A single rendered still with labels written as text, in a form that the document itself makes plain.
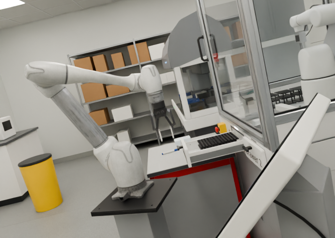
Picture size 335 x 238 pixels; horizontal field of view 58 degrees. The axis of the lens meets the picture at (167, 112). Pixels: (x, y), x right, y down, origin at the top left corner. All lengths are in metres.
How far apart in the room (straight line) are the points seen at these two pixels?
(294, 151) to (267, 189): 0.09
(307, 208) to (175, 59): 1.93
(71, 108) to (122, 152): 0.38
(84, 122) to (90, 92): 4.01
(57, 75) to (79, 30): 4.73
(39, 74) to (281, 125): 1.11
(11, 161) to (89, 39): 2.73
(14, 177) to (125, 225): 3.31
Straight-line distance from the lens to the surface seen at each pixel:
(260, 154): 1.45
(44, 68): 1.53
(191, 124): 2.62
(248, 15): 1.28
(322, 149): 1.44
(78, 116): 1.71
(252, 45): 1.27
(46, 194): 4.16
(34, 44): 6.47
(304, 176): 0.83
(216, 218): 2.15
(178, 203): 2.07
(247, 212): 0.68
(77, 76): 1.56
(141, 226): 1.67
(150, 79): 1.67
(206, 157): 1.72
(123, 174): 1.59
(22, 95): 6.59
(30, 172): 4.09
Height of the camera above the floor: 1.39
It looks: 9 degrees down
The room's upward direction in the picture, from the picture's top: 14 degrees counter-clockwise
